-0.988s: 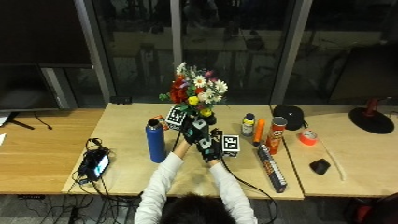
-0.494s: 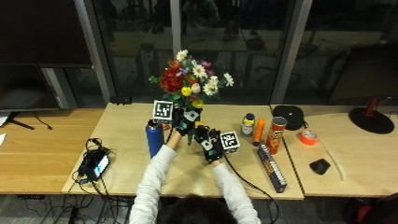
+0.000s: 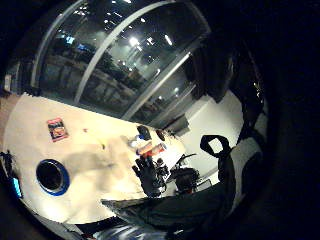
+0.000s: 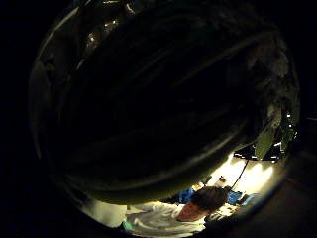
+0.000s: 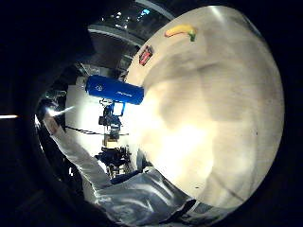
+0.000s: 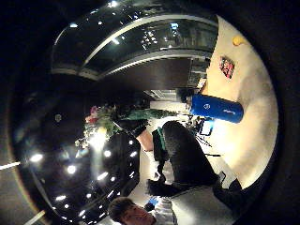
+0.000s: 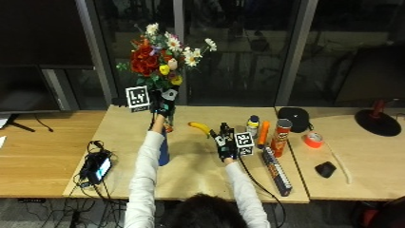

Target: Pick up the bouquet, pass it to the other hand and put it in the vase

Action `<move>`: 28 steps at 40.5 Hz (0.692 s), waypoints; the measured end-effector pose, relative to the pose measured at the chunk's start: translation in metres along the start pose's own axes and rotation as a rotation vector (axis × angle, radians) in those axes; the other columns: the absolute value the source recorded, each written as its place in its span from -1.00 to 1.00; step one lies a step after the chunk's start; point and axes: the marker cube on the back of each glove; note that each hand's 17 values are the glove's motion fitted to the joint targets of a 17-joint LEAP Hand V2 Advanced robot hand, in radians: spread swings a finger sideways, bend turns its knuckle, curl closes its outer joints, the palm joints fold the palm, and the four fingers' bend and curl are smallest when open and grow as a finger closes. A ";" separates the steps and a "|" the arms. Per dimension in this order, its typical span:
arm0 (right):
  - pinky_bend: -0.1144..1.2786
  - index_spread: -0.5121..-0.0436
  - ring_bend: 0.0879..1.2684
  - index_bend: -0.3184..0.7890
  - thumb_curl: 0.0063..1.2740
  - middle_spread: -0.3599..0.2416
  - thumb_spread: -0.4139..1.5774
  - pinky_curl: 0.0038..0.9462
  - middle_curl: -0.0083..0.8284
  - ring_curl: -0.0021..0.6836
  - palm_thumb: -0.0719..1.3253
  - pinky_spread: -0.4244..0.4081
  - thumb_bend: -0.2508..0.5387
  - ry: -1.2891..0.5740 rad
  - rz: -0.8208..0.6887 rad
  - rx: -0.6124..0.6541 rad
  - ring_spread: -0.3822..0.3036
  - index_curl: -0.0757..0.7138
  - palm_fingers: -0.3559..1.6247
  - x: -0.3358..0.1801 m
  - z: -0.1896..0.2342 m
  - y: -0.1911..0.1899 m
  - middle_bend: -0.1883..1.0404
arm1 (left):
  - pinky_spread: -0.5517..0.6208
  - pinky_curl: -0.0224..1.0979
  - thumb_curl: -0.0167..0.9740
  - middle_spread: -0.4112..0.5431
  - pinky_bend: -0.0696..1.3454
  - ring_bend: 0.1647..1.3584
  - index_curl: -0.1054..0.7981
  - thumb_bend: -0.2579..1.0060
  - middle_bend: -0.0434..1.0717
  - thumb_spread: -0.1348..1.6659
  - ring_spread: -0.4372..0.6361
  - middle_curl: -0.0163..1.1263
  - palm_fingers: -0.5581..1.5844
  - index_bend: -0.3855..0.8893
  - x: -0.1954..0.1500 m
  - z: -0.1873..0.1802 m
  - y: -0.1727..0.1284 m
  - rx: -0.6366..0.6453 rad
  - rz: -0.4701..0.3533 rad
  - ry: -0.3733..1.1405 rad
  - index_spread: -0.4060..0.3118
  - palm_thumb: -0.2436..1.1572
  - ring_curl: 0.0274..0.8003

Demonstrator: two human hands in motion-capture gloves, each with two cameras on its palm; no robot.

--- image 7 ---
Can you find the white stick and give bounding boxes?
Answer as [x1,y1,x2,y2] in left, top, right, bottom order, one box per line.
[322,142,353,185]

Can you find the black cable bundle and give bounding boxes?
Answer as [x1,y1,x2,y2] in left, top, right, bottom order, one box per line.
[24,140,128,228]

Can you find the white marker cube glove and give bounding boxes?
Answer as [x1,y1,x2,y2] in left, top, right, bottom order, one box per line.
[124,85,152,114]
[233,131,256,157]

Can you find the red black chair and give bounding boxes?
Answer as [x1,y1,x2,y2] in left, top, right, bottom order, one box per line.
[351,195,405,228]

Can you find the red tape roll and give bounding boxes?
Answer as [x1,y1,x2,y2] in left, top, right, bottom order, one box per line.
[302,131,325,149]

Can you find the white marker cube left glove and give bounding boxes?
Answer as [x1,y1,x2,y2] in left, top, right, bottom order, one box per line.
[124,85,152,114]

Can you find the colourful artificial flower bouquet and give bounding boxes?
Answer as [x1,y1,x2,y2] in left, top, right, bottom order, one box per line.
[114,22,218,132]

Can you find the person's right hand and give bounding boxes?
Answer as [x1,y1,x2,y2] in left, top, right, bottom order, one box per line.
[209,123,241,163]

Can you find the person's left hand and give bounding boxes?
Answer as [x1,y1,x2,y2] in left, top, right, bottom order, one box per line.
[148,87,181,119]

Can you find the black computer mouse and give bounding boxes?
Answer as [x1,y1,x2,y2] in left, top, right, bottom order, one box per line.
[314,161,338,179]

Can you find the white marker cube right glove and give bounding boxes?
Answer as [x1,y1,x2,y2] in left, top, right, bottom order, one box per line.
[233,131,256,157]

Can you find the yellow banana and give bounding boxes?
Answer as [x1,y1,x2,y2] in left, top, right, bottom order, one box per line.
[188,121,213,138]

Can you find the orange carrot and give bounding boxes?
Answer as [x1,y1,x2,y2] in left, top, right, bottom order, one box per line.
[257,120,270,150]

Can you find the black pouch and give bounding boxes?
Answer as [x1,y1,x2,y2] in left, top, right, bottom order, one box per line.
[276,106,314,134]

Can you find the black device with screen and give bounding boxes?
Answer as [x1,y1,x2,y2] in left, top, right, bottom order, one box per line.
[78,150,114,186]

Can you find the black monitor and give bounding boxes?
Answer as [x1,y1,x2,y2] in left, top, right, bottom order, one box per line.
[0,65,94,133]

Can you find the long dark printed box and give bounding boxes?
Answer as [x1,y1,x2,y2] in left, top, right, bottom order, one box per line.
[261,145,293,198]

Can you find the orange chips can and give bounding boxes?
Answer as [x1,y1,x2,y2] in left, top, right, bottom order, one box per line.
[269,118,293,159]

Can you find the blue vase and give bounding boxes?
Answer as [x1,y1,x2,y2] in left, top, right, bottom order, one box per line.
[157,127,172,167]

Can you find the black glove cable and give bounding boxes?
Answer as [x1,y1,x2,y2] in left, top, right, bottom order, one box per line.
[237,155,288,228]

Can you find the black lamp base red stem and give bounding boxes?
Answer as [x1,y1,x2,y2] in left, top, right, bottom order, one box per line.
[353,99,402,138]

